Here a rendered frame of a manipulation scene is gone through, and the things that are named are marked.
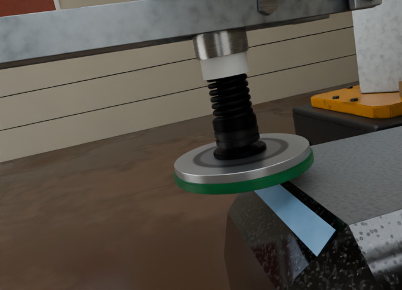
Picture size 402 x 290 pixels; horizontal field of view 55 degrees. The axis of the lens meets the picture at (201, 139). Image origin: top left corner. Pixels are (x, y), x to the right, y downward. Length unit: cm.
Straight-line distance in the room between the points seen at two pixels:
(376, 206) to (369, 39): 109
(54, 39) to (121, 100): 609
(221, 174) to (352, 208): 17
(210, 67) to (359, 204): 27
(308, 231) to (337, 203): 5
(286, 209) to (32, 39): 40
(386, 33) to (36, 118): 584
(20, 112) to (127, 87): 172
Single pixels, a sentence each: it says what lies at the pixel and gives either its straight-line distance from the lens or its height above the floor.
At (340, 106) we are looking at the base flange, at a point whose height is 76.
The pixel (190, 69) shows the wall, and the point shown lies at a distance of 667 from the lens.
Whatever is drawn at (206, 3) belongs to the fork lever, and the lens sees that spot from 53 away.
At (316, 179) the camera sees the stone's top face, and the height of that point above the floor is 82.
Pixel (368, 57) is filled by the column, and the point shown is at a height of 91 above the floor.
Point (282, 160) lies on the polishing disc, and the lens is 54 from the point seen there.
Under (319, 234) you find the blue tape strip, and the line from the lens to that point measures 51.
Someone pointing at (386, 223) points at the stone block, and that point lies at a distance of 50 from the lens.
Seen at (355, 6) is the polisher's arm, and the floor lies 106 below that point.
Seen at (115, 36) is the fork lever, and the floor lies 108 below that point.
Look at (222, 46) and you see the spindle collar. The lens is 56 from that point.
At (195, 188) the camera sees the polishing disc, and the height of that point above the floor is 86.
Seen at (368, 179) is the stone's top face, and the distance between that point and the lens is 60.
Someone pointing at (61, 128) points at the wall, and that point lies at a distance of 668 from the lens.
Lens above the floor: 104
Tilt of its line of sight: 12 degrees down
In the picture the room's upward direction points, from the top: 11 degrees counter-clockwise
